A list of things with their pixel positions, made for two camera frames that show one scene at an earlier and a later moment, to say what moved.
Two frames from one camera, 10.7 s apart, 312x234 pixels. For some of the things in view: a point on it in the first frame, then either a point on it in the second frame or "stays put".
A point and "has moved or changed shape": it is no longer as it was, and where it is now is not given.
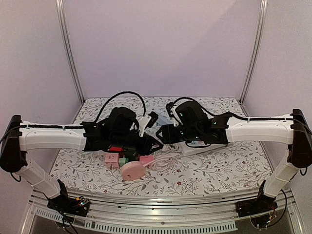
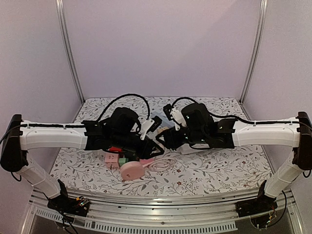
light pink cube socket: [112, 160] stays put
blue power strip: [164, 118] has moved or changed shape
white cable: [163, 163] stays put
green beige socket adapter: [123, 161] stays put
